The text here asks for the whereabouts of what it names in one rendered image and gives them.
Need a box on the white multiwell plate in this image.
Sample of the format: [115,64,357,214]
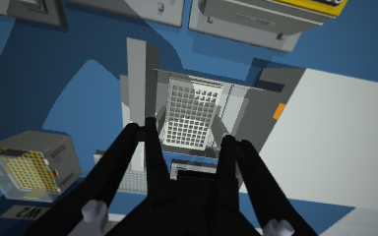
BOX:
[117,164,147,195]

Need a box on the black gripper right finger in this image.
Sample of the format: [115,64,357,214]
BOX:
[211,114,319,236]

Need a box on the white multi-well plate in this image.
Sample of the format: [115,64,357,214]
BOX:
[162,76,223,150]

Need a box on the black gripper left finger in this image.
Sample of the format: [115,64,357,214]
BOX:
[24,105,183,236]

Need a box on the blue bench mat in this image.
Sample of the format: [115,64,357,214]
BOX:
[0,0,378,182]

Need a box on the black multi-well plate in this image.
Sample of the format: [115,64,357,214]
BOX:
[176,170,216,185]

